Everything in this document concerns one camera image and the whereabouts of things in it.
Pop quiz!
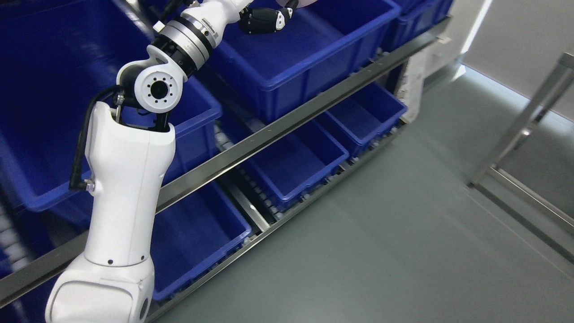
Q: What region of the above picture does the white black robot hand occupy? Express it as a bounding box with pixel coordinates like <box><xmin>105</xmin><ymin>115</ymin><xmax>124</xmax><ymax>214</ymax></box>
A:
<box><xmin>185</xmin><ymin>0</ymin><xmax>297</xmax><ymax>34</ymax></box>

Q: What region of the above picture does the pink bowl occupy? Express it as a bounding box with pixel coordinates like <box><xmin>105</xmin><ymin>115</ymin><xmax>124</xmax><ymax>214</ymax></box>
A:
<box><xmin>275</xmin><ymin>0</ymin><xmax>317</xmax><ymax>9</ymax></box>

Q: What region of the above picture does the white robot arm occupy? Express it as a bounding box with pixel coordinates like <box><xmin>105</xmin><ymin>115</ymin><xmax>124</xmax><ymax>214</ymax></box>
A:
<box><xmin>45</xmin><ymin>0</ymin><xmax>251</xmax><ymax>323</ymax></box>

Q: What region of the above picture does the blue bin upper middle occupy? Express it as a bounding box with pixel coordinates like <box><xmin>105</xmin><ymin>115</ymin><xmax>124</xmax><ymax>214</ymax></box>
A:
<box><xmin>148</xmin><ymin>0</ymin><xmax>402</xmax><ymax>123</ymax></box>

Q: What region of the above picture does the blue bin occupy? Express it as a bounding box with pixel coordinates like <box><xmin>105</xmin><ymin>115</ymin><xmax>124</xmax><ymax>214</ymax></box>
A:
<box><xmin>316</xmin><ymin>82</ymin><xmax>407</xmax><ymax>160</ymax></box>
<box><xmin>150</xmin><ymin>183</ymin><xmax>252</xmax><ymax>302</ymax></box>
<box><xmin>0</xmin><ymin>0</ymin><xmax>223</xmax><ymax>222</ymax></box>
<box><xmin>148</xmin><ymin>0</ymin><xmax>402</xmax><ymax>123</ymax></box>
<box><xmin>240</xmin><ymin>121</ymin><xmax>350</xmax><ymax>212</ymax></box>
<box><xmin>380</xmin><ymin>0</ymin><xmax>453</xmax><ymax>52</ymax></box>

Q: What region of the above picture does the blue bin lower middle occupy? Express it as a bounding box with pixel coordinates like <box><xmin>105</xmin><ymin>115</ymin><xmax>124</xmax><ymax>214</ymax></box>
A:
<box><xmin>240</xmin><ymin>121</ymin><xmax>350</xmax><ymax>212</ymax></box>

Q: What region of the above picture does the metal shelf rack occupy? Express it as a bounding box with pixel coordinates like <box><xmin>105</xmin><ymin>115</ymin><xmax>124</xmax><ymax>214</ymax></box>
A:
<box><xmin>1</xmin><ymin>16</ymin><xmax>452</xmax><ymax>307</ymax></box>

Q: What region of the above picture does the blue bin upper left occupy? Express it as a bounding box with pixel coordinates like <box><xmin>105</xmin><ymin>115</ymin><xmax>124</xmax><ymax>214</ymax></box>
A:
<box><xmin>0</xmin><ymin>0</ymin><xmax>223</xmax><ymax>222</ymax></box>

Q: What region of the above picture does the blue bin upper right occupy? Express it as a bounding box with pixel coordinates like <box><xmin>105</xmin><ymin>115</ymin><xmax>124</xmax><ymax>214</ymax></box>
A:
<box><xmin>380</xmin><ymin>0</ymin><xmax>453</xmax><ymax>52</ymax></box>

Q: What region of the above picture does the blue bin lower right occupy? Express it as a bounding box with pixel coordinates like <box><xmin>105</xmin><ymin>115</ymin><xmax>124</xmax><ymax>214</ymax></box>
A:
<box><xmin>316</xmin><ymin>82</ymin><xmax>407</xmax><ymax>160</ymax></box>

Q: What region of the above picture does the blue bin lower left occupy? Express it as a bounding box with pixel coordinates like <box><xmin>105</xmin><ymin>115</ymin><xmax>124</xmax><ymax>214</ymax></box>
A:
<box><xmin>150</xmin><ymin>183</ymin><xmax>252</xmax><ymax>302</ymax></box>

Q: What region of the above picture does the stainless steel table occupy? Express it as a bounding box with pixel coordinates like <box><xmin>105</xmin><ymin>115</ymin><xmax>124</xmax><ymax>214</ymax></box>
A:
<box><xmin>468</xmin><ymin>50</ymin><xmax>573</xmax><ymax>262</ymax></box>

